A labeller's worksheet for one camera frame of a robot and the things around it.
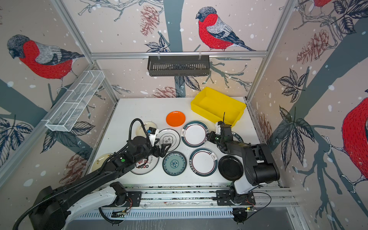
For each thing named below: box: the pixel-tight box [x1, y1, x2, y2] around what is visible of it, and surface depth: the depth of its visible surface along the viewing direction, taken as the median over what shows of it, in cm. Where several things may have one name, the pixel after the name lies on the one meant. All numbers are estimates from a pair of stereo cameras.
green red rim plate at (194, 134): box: [181, 120, 210, 149], surface depth 100 cm
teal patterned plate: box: [161, 150, 188, 177], surface depth 87 cm
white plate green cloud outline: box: [156, 128, 181, 153], surface depth 99 cm
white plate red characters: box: [130, 155, 160, 176], surface depth 83 cm
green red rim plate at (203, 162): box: [188, 147, 219, 177], surface depth 87 cm
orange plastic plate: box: [165, 110, 186, 127], surface depth 109 cm
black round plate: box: [218, 155, 244, 182], surface depth 85 cm
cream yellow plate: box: [91, 152, 114, 173], surface depth 89 cm
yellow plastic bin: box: [190, 86, 247, 127], surface depth 116 cm
